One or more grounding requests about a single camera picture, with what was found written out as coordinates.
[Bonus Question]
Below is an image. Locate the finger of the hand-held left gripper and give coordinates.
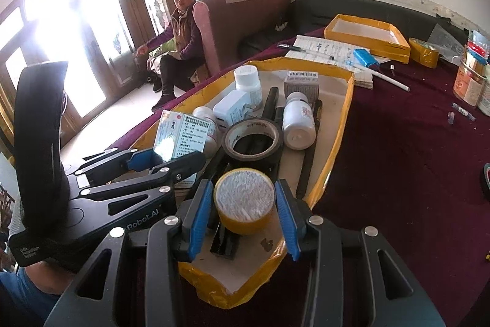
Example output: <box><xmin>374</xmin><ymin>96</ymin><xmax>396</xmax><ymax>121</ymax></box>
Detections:
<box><xmin>78</xmin><ymin>151</ymin><xmax>207</xmax><ymax>205</ymax></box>
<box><xmin>65</xmin><ymin>147</ymin><xmax>165</xmax><ymax>178</ymax></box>

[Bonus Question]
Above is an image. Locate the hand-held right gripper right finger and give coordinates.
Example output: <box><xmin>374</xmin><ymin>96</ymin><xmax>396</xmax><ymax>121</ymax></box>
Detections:
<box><xmin>273</xmin><ymin>179</ymin><xmax>447</xmax><ymax>327</ymax></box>

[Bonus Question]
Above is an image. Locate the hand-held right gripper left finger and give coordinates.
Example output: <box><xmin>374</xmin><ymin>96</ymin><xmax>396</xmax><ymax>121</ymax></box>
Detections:
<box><xmin>44</xmin><ymin>179</ymin><xmax>215</xmax><ymax>327</ymax></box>

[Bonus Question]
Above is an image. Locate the white medicine box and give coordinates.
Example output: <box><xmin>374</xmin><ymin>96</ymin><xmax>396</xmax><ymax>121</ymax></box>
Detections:
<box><xmin>153</xmin><ymin>109</ymin><xmax>219</xmax><ymax>187</ymax></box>

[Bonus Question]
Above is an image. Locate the small yellow tape roll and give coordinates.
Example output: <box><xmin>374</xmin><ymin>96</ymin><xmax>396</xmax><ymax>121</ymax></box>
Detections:
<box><xmin>213</xmin><ymin>168</ymin><xmax>276</xmax><ymax>236</ymax></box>

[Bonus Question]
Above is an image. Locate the black pen with gold clip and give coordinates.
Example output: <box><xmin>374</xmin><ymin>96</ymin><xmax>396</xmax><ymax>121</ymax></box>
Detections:
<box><xmin>296</xmin><ymin>99</ymin><xmax>324</xmax><ymax>199</ymax></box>

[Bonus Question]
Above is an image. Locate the yellow taped cardboard tray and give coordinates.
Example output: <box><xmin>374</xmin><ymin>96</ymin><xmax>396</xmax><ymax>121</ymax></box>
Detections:
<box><xmin>128</xmin><ymin>57</ymin><xmax>356</xmax><ymax>308</ymax></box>
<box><xmin>325</xmin><ymin>13</ymin><xmax>411</xmax><ymax>64</ymax></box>

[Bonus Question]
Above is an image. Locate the white medicine bottle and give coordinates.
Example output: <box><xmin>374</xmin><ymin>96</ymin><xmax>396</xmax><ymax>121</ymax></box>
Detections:
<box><xmin>191</xmin><ymin>105</ymin><xmax>219</xmax><ymax>144</ymax></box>
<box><xmin>233</xmin><ymin>65</ymin><xmax>264</xmax><ymax>105</ymax></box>

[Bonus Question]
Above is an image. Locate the white charger adapter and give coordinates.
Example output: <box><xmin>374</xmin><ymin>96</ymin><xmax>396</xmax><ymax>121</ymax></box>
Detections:
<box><xmin>212</xmin><ymin>89</ymin><xmax>257</xmax><ymax>128</ymax></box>

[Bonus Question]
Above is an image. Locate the black tape roll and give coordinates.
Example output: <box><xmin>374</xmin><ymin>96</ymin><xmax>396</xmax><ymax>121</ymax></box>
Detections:
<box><xmin>221</xmin><ymin>118</ymin><xmax>284</xmax><ymax>161</ymax></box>
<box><xmin>481</xmin><ymin>163</ymin><xmax>490</xmax><ymax>201</ymax></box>

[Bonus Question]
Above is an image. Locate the white bottle with red label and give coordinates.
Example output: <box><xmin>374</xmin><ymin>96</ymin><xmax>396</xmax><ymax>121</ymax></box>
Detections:
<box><xmin>281</xmin><ymin>91</ymin><xmax>318</xmax><ymax>150</ymax></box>

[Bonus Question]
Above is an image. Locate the grey box with barcode label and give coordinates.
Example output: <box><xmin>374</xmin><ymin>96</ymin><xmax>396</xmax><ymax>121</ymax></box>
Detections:
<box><xmin>283</xmin><ymin>70</ymin><xmax>320</xmax><ymax>105</ymax></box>

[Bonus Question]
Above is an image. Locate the brown sofa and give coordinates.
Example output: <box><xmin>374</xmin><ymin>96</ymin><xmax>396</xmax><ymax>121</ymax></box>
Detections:
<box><xmin>191</xmin><ymin>0</ymin><xmax>292</xmax><ymax>78</ymax></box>

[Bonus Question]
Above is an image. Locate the clear syringe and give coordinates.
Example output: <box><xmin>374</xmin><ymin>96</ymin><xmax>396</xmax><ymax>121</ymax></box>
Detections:
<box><xmin>302</xmin><ymin>50</ymin><xmax>358</xmax><ymax>66</ymax></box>

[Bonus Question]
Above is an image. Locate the white pen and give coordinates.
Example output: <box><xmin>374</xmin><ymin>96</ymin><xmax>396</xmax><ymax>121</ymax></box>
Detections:
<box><xmin>350</xmin><ymin>62</ymin><xmax>411</xmax><ymax>92</ymax></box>

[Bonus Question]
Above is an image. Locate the open written notebook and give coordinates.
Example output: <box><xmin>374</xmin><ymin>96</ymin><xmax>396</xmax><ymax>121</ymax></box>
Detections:
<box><xmin>277</xmin><ymin>35</ymin><xmax>376</xmax><ymax>88</ymax></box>

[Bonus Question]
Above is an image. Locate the blue battery pack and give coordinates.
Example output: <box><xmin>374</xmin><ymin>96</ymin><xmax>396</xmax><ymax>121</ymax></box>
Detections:
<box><xmin>352</xmin><ymin>48</ymin><xmax>397</xmax><ymax>73</ymax></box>

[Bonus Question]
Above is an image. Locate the dark sofa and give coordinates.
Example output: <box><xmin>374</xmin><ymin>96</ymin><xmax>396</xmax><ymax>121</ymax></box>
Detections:
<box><xmin>239</xmin><ymin>0</ymin><xmax>469</xmax><ymax>59</ymax></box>

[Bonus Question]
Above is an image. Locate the small silver tube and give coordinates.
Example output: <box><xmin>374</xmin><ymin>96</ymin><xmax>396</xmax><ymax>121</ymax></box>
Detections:
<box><xmin>452</xmin><ymin>103</ymin><xmax>476</xmax><ymax>121</ymax></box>

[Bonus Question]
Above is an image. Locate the large yellow tape roll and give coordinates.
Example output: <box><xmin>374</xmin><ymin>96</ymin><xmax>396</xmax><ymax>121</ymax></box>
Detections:
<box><xmin>408</xmin><ymin>38</ymin><xmax>440</xmax><ymax>69</ymax></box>

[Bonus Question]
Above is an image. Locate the white jar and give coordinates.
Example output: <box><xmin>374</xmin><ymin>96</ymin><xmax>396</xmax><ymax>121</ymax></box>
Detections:
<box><xmin>477</xmin><ymin>72</ymin><xmax>490</xmax><ymax>107</ymax></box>

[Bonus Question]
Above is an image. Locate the clear plastic bag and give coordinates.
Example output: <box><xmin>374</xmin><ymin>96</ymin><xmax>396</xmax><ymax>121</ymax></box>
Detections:
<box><xmin>425</xmin><ymin>22</ymin><xmax>469</xmax><ymax>65</ymax></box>

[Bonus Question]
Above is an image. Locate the clear jar with red band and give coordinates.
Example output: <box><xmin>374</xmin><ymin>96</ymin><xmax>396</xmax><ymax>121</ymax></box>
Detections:
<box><xmin>465</xmin><ymin>30</ymin><xmax>490</xmax><ymax>73</ymax></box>

